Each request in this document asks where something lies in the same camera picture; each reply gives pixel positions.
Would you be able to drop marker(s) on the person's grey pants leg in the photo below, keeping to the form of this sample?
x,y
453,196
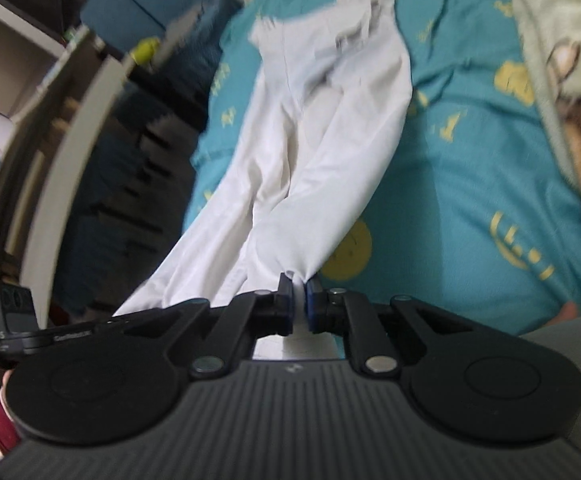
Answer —
x,y
580,342

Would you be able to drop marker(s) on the teal printed bed sheet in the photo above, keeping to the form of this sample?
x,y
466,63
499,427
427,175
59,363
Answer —
x,y
470,160

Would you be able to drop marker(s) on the pale green printed blanket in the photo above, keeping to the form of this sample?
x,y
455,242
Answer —
x,y
555,10

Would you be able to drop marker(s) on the white garment with ribbed cuff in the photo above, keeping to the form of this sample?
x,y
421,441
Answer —
x,y
320,135

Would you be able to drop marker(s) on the blue chair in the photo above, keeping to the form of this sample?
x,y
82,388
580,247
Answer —
x,y
135,0

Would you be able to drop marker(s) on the person's left forearm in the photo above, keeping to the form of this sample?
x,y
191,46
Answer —
x,y
0,427

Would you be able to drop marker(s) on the yellow green toy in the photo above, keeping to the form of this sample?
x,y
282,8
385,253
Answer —
x,y
145,51

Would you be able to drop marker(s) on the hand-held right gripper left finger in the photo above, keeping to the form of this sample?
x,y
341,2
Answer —
x,y
287,305

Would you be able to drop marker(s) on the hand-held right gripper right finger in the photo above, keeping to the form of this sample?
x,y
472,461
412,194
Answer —
x,y
313,307

